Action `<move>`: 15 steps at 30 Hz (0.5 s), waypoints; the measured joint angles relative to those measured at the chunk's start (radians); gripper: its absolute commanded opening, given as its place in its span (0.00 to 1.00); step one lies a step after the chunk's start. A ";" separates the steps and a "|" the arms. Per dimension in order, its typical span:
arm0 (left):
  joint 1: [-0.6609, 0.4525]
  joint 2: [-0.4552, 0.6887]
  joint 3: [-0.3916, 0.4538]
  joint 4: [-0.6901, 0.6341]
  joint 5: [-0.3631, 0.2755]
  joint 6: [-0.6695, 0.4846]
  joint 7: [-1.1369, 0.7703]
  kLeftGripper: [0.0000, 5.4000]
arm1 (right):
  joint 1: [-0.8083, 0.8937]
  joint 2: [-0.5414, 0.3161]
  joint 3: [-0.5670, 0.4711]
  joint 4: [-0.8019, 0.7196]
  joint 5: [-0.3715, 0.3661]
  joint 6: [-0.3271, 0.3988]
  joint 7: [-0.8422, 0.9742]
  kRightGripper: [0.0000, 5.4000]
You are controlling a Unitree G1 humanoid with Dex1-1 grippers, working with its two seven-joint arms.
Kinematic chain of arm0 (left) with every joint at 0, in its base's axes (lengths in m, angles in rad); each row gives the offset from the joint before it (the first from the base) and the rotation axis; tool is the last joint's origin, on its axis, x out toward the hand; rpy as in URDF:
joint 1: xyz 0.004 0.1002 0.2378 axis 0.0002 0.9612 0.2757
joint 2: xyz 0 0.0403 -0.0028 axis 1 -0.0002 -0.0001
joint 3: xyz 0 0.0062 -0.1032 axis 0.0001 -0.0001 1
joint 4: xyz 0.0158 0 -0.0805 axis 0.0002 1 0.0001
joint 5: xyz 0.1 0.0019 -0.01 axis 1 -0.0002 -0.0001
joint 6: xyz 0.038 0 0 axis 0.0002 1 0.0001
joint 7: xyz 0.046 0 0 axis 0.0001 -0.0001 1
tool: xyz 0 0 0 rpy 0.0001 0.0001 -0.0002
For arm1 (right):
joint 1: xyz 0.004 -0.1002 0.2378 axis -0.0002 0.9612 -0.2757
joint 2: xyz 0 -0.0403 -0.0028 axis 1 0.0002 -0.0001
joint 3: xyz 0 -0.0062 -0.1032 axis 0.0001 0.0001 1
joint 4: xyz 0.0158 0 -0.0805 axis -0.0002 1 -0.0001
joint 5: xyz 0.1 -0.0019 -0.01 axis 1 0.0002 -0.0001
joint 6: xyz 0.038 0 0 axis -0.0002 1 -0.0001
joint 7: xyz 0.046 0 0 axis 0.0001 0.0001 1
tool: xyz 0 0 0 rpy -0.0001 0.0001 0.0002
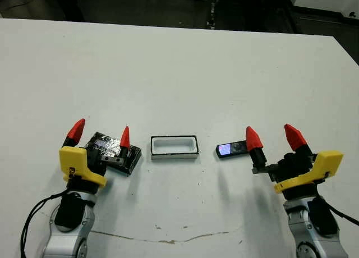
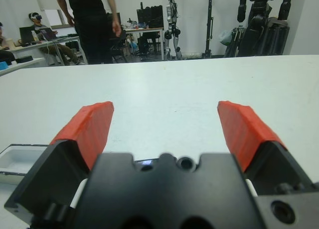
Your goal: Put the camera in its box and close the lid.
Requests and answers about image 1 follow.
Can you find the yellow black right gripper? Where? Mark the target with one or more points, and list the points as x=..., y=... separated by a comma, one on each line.
x=300, y=171

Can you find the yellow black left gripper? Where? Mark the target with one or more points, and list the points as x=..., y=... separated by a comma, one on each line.
x=74, y=162

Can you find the black shiny box lid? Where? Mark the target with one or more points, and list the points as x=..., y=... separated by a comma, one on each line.
x=108, y=144

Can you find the small black camera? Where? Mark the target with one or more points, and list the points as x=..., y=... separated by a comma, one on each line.
x=232, y=149

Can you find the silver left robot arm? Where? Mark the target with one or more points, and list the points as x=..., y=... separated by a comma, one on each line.
x=73, y=230

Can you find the small black cabinet knob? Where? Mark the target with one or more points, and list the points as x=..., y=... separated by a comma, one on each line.
x=352, y=14

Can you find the white camera box base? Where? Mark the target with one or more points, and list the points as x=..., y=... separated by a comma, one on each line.
x=175, y=156

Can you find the black metal rack post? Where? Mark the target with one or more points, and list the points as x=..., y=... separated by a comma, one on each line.
x=212, y=11

